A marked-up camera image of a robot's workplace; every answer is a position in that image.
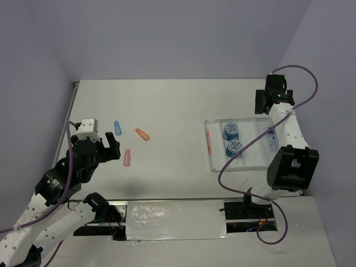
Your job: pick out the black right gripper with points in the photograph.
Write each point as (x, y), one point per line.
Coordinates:
(259, 109)

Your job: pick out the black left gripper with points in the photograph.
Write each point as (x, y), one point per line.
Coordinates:
(113, 151)

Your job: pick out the blue highlighter cap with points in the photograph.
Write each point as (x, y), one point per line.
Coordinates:
(117, 128)

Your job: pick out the pink highlighter cap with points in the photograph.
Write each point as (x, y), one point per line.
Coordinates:
(127, 158)

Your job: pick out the orange highlighter cap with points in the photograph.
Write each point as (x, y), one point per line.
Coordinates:
(142, 134)

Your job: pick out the clear blue spray bottle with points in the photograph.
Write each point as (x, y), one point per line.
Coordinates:
(272, 141)

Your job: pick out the blue paint jar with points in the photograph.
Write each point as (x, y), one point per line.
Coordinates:
(230, 131)
(233, 148)

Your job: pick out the orange highlighter pen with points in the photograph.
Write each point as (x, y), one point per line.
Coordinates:
(208, 141)

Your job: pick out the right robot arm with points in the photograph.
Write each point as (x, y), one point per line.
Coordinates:
(293, 166)

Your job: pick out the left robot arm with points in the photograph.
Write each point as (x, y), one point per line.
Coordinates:
(32, 238)

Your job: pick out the clear plastic organizer tray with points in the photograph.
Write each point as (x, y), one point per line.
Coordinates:
(256, 157)

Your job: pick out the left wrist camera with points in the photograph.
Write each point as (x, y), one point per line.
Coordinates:
(88, 129)

